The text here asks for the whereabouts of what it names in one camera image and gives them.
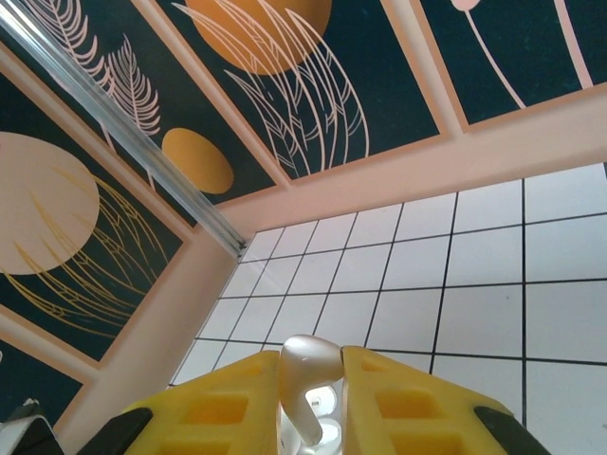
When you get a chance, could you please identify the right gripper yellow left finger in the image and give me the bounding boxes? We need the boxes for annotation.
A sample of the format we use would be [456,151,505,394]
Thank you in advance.
[108,349,282,455]

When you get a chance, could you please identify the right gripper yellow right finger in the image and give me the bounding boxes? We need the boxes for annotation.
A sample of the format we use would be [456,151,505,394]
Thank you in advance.
[340,344,554,455]

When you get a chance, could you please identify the white earbud charging case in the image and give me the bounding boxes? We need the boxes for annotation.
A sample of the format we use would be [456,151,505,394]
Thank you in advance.
[277,386,343,455]

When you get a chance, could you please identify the white wireless earbud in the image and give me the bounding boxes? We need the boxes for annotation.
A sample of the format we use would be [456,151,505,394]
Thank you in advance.
[278,334,345,446]

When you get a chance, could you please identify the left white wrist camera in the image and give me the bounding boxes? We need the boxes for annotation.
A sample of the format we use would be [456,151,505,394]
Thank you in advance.
[0,399,65,455]

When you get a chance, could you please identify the aluminium frame post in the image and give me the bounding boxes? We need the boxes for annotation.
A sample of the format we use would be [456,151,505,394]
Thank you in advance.
[0,0,248,261]

